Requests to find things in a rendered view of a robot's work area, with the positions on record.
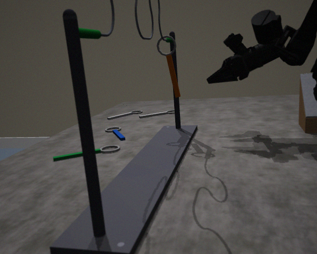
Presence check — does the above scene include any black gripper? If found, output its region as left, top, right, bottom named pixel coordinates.
left=207, top=45, right=265, bottom=84

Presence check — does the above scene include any grey ring with orange handle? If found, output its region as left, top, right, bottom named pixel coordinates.
left=157, top=35, right=181, bottom=98

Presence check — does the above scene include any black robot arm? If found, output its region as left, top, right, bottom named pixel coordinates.
left=224, top=0, right=317, bottom=66

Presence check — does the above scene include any grey loop with green handle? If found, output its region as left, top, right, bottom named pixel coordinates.
left=53, top=145, right=120, bottom=161

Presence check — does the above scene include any blue handle with grey loop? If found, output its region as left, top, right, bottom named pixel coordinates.
left=105, top=127, right=125, bottom=141

